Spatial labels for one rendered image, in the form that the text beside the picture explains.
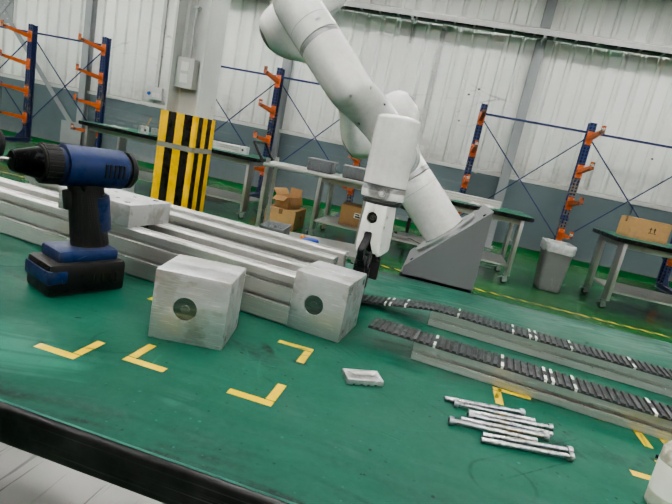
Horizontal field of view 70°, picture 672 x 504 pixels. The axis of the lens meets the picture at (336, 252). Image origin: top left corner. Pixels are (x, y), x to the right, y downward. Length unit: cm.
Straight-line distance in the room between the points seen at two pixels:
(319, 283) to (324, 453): 31
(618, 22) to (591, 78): 86
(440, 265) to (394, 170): 47
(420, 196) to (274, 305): 68
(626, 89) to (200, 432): 866
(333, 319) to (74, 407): 38
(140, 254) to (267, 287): 25
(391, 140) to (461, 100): 765
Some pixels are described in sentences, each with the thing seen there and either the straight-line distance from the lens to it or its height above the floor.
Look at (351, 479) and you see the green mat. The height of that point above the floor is 78.
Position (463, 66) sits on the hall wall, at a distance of 861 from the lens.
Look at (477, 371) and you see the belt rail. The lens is 77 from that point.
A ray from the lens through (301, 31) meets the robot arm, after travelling 100.
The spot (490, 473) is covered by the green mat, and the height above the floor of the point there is 78.
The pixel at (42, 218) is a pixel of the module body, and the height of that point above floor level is 83.
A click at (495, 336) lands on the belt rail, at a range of 95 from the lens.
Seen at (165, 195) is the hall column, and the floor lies 44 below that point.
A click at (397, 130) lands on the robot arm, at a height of 112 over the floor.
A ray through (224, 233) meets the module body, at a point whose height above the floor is 85.
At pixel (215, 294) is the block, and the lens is 65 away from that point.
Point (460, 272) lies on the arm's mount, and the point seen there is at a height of 82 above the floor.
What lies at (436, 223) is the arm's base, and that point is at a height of 93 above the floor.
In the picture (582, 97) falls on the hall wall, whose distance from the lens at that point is 875.
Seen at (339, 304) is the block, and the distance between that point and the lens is 74.
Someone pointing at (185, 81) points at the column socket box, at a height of 135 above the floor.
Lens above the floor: 107
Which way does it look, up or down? 12 degrees down
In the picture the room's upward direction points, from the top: 12 degrees clockwise
